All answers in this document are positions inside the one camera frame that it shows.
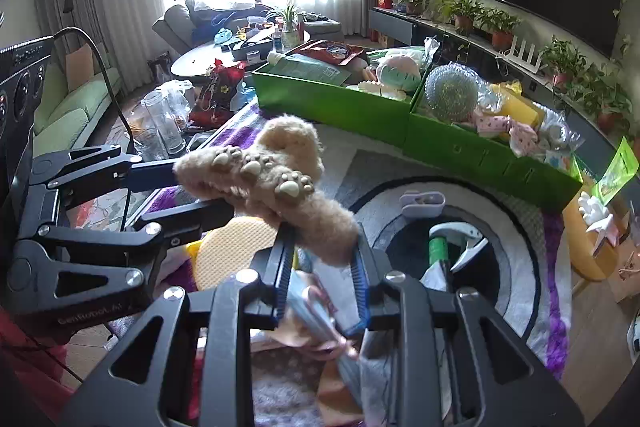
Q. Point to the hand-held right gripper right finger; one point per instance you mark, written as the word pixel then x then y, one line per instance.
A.
pixel 359 287

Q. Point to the white plastic clip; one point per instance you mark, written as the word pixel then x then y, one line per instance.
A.
pixel 424 202

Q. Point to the plant in glass vase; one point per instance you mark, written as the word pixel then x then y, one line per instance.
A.
pixel 290 24

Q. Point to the grey white cloth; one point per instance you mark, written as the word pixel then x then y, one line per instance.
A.
pixel 435 279

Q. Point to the green box with household supplies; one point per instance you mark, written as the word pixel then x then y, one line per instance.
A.
pixel 475 157

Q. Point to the blue plastic bag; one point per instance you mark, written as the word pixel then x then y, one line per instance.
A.
pixel 245 97

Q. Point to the purple grey plush rug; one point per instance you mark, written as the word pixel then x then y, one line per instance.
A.
pixel 360 157

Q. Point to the green tube white cap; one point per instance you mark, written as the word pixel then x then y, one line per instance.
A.
pixel 310 68

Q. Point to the yellow mesh scrub pad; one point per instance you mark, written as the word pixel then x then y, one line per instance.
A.
pixel 235 252

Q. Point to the pink plush toy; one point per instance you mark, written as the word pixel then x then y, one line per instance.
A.
pixel 397 69

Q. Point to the white rubber glove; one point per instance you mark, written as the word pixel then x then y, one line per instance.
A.
pixel 592 207

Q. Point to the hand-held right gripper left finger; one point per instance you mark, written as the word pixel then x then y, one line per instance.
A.
pixel 285 267

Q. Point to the yellow sponge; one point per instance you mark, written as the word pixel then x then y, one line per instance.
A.
pixel 520 107

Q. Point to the green box with plush toys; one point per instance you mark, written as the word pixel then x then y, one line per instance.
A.
pixel 325 107

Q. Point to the pink patterned cloth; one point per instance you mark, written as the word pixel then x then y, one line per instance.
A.
pixel 492 124

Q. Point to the dark oval coffee table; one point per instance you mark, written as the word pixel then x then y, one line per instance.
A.
pixel 200 62

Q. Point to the row of potted plants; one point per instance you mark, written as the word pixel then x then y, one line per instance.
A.
pixel 500 24

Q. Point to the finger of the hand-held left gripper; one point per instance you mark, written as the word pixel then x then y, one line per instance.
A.
pixel 150 174
pixel 190 214

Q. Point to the grey sofa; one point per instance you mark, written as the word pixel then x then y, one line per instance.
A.
pixel 175 22

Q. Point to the orange cushion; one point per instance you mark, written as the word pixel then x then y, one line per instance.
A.
pixel 80 62

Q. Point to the black tray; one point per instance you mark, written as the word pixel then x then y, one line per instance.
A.
pixel 250 49

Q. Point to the orange snack bag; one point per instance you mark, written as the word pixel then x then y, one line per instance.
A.
pixel 330 52

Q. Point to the steel wool scrubber ball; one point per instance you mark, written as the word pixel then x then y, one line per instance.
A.
pixel 450 94

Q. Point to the plastic bag with white sponge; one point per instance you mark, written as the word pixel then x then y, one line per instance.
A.
pixel 432 49

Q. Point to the green snack packet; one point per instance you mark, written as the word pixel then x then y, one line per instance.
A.
pixel 615 172

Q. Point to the cream toothed hair clip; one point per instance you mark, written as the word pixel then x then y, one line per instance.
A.
pixel 382 88

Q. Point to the white picket fence decoration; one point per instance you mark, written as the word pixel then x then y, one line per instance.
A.
pixel 525 54

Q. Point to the green sofa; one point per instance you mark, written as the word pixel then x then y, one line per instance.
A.
pixel 75 112

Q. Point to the light blue toy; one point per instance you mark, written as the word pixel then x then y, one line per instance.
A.
pixel 223 36

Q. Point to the orange plastic bag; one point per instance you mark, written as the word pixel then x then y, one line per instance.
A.
pixel 505 88

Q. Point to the red floral bag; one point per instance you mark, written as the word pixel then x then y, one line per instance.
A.
pixel 220 92

